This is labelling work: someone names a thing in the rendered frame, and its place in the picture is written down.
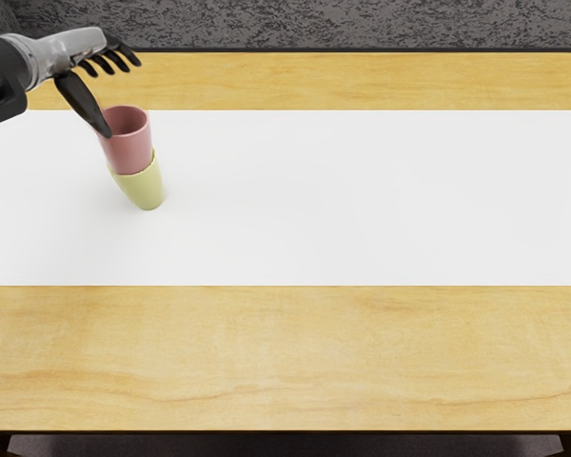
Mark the yellow-green cup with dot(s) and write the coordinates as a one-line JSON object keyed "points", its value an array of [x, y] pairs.
{"points": [[145, 188]]}

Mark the pink cup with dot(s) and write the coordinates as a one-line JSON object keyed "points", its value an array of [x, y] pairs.
{"points": [[131, 143]]}

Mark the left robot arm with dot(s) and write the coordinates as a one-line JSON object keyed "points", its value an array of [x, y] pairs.
{"points": [[0, 71]]}

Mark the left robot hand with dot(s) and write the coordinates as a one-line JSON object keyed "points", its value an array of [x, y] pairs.
{"points": [[59, 50]]}

